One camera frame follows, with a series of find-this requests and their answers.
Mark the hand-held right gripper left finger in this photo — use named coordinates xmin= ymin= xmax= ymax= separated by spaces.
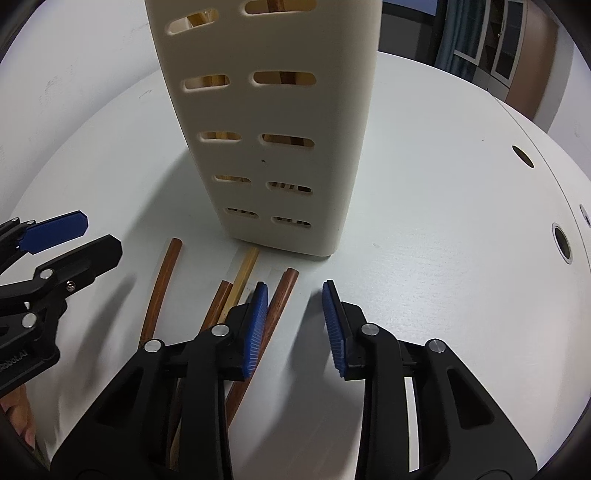
xmin=50 ymin=281 xmax=269 ymax=480

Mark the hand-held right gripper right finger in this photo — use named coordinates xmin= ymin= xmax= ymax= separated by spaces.
xmin=322 ymin=279 xmax=539 ymax=480

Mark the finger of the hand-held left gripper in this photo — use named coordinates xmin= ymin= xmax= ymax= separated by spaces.
xmin=0 ymin=211 xmax=89 ymax=271
xmin=0 ymin=234 xmax=123 ymax=334

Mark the dark brown chopstick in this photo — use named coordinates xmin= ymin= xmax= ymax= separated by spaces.
xmin=164 ymin=280 xmax=234 ymax=469
xmin=225 ymin=268 xmax=302 ymax=431
xmin=137 ymin=237 xmax=186 ymax=352

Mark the cream slotted utensil holder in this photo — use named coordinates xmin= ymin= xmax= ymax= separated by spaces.
xmin=144 ymin=0 xmax=383 ymax=258

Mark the person's left hand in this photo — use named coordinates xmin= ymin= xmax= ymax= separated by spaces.
xmin=0 ymin=383 xmax=38 ymax=451

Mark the white ringed desk grommet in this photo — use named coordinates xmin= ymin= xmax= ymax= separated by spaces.
xmin=552 ymin=223 xmax=574 ymax=264

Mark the blue curtain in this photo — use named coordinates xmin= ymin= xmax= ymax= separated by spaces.
xmin=434 ymin=0 xmax=466 ymax=75

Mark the brown glass-door cabinet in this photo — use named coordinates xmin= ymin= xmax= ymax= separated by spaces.
xmin=450 ymin=0 xmax=559 ymax=127

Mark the dark framed balcony window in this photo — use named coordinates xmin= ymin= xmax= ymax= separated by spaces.
xmin=381 ymin=0 xmax=439 ymax=14

